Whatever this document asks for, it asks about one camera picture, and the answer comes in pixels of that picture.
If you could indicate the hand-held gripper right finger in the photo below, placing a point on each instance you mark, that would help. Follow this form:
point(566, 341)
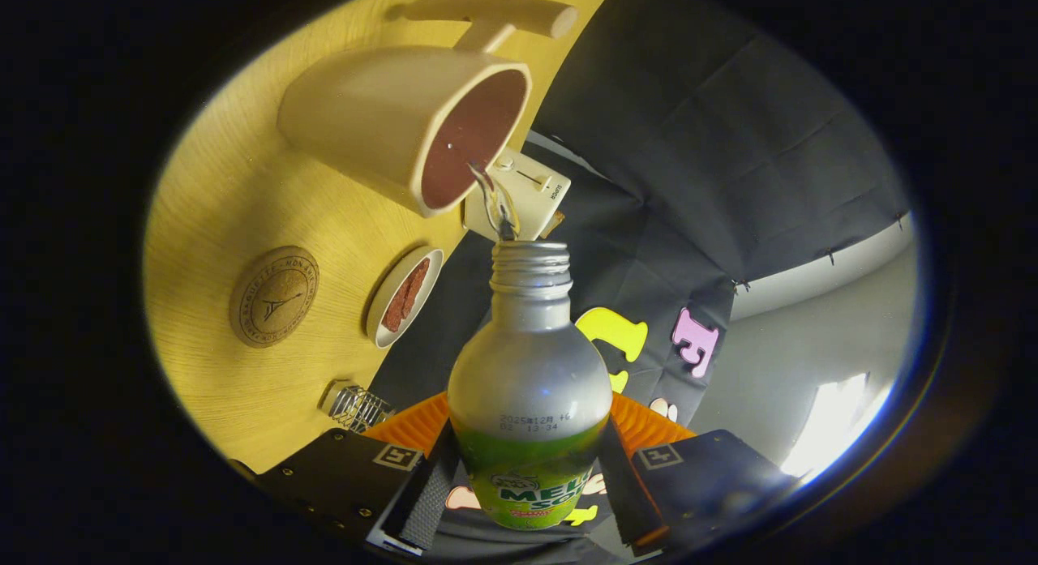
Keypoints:
point(628, 500)

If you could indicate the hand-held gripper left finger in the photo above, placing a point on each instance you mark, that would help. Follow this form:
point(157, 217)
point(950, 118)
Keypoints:
point(426, 500)

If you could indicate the silver green juice bottle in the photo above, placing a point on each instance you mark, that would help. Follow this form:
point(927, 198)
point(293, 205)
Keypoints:
point(527, 370)

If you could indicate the round cork coaster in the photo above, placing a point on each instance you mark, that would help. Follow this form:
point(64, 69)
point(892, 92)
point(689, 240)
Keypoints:
point(273, 297)

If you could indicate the clear juice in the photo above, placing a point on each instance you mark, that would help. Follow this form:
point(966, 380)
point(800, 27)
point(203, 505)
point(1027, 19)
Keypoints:
point(496, 208)

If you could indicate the small white bowl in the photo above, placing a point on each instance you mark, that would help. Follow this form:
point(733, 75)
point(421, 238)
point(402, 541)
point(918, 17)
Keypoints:
point(389, 301)

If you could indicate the toast slice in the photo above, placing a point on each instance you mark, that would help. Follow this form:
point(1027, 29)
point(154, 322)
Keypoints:
point(554, 224)

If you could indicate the white toaster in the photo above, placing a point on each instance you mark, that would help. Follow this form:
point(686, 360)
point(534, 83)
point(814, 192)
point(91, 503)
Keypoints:
point(527, 196)

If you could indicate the wooden table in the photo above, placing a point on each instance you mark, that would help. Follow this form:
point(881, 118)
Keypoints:
point(211, 224)

